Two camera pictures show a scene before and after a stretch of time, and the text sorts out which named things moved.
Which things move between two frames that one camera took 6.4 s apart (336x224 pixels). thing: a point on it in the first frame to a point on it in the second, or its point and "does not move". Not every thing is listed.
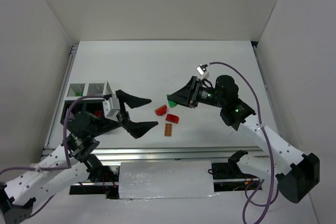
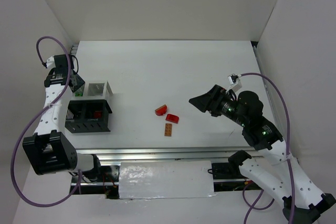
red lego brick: [172, 118] does not move
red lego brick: [97, 113] does not move
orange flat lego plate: [168, 129] does not move
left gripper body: [124, 116] to [77, 82]
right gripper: [194, 92] to [214, 99]
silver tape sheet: [165, 179] does not move
